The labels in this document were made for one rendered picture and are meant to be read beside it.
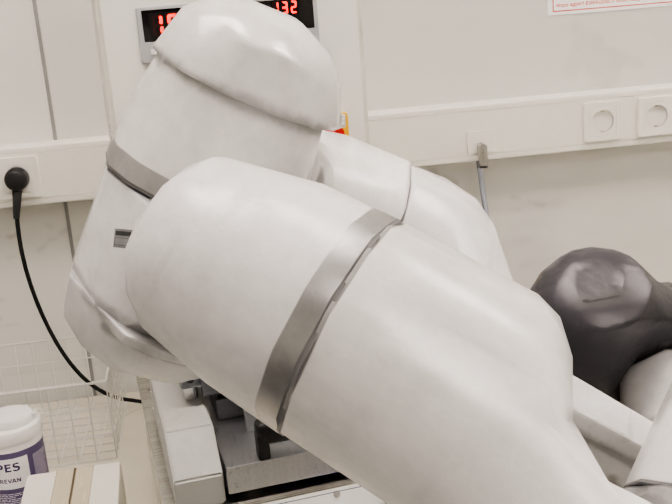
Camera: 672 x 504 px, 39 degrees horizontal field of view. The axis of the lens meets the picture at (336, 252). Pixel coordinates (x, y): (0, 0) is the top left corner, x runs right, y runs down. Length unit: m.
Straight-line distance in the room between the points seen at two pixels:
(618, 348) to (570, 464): 0.30
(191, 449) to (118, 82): 0.46
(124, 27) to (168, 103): 0.70
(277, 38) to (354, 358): 0.18
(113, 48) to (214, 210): 0.80
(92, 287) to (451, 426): 0.23
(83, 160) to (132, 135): 1.13
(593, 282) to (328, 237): 0.31
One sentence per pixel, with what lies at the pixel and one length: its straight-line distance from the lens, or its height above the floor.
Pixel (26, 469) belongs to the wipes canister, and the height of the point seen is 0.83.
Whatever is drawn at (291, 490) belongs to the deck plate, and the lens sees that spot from 1.01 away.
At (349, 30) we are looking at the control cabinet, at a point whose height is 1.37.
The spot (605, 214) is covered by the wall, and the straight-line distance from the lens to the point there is 1.85.
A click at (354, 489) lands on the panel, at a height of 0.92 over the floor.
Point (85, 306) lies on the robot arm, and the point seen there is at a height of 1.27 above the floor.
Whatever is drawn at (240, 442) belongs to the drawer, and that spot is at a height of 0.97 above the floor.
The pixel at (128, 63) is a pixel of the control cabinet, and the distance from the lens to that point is 1.19.
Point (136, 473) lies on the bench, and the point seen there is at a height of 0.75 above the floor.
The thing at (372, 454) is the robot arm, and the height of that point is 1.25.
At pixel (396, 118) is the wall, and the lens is 1.65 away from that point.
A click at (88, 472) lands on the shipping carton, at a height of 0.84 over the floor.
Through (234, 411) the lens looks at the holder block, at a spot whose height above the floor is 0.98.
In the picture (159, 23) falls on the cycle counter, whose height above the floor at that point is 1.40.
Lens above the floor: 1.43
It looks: 16 degrees down
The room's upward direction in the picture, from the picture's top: 4 degrees counter-clockwise
